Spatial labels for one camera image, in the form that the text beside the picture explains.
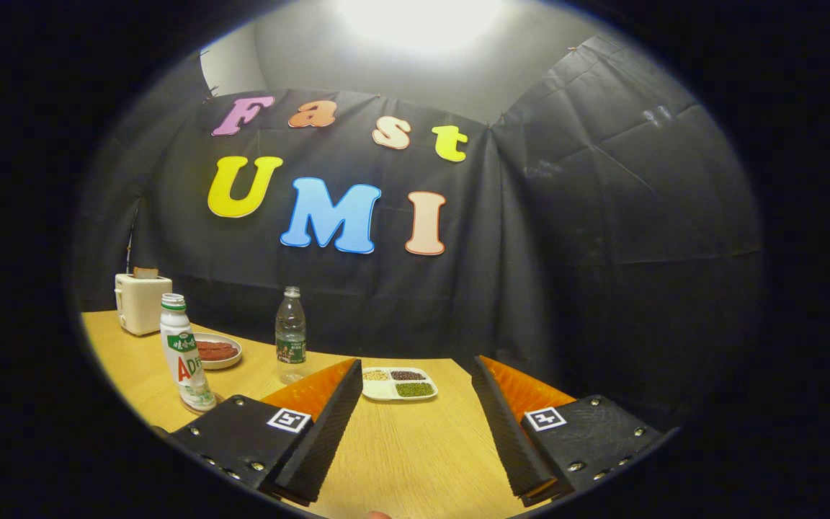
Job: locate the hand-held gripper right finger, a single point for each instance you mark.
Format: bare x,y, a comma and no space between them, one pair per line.
509,432

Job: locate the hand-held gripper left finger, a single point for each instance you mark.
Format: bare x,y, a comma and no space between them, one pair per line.
321,440

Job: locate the white juice bottle green label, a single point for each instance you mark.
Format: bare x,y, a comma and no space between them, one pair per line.
186,360

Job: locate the clear plastic water bottle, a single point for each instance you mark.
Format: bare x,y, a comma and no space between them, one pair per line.
290,339

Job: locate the white divided dish with beans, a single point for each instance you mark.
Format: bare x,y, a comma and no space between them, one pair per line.
379,391

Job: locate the wooden table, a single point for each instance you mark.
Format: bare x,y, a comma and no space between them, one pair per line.
415,447

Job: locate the round white plate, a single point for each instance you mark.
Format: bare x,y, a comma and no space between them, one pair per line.
231,362

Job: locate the red meat strip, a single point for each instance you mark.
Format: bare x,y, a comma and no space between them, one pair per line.
220,355
213,346

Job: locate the black backdrop cloth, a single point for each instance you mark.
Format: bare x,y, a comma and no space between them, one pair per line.
602,252

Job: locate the white toaster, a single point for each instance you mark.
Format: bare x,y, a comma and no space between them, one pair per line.
141,306

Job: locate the slice of toast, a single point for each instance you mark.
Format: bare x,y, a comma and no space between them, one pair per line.
145,272

